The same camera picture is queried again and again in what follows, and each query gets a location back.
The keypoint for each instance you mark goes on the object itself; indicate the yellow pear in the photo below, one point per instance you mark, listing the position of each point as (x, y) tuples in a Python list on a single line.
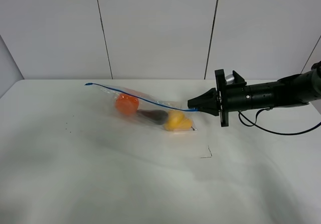
[(185, 125)]

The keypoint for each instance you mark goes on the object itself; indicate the dark purple eggplant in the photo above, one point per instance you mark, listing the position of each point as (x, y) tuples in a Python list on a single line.
[(157, 116)]

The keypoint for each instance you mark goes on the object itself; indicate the clear zip bag blue zipper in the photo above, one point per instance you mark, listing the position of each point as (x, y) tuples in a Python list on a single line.
[(146, 102)]

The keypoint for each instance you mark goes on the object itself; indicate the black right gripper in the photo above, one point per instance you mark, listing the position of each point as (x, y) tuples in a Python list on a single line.
[(232, 97)]

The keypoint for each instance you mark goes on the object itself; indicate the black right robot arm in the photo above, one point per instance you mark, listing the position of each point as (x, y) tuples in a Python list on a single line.
[(291, 91)]

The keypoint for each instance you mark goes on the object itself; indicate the orange round fruit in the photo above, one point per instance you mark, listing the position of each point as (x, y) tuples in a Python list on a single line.
[(127, 104)]

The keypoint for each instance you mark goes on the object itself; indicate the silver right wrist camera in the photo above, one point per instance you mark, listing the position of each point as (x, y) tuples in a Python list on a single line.
[(230, 79)]

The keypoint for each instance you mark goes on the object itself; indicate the yellow lemon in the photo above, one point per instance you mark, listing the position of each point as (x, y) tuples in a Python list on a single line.
[(175, 118)]

